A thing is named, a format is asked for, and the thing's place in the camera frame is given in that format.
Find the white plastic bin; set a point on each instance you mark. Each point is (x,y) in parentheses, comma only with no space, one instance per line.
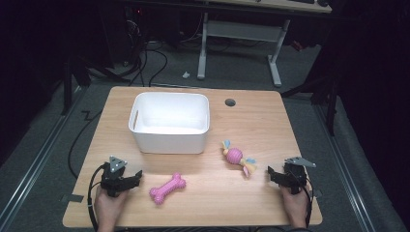
(169,141)

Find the black metal stand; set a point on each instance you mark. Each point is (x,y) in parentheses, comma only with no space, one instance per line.
(67,83)
(332,106)

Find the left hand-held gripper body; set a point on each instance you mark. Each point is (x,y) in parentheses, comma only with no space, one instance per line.
(114,182)

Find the person's right hand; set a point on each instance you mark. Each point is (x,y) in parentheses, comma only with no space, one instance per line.
(296,206)

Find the dark computer tower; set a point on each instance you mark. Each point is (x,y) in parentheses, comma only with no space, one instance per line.
(121,35)

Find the white paper scrap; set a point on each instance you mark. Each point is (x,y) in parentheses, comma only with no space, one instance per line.
(186,75)

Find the metal floor rail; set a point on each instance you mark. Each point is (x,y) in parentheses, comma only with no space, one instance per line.
(35,167)
(345,174)

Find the grey tape piece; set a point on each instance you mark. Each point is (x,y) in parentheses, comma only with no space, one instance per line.
(72,198)

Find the pink rubber bone toy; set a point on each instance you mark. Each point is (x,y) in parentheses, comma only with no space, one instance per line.
(167,188)

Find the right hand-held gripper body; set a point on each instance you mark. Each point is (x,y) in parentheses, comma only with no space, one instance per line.
(294,179)

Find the white-legged wooden desk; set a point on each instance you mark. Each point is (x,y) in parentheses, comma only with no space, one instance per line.
(241,30)

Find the person's left hand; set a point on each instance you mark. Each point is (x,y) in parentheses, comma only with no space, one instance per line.
(106,208)

